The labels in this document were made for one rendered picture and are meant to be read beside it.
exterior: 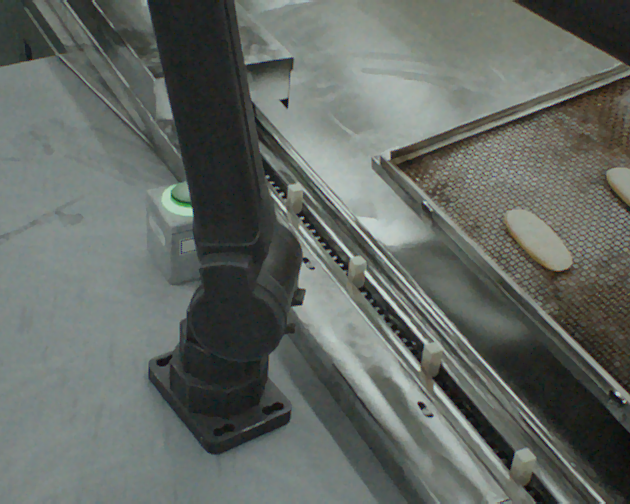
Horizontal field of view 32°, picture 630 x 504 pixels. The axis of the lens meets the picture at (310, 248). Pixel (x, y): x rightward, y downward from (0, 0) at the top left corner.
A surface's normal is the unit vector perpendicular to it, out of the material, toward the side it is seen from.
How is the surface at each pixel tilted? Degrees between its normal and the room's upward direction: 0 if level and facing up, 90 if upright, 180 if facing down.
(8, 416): 0
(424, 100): 0
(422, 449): 0
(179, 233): 90
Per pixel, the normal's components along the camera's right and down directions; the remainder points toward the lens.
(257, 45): 0.07, -0.80
